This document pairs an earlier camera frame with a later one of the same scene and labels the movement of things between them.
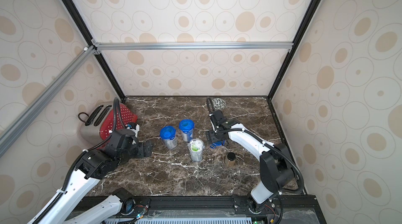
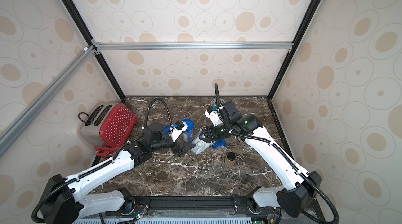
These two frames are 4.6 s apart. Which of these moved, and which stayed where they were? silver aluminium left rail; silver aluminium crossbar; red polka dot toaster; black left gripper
Moved: black left gripper
Stayed: silver aluminium crossbar; silver aluminium left rail; red polka dot toaster
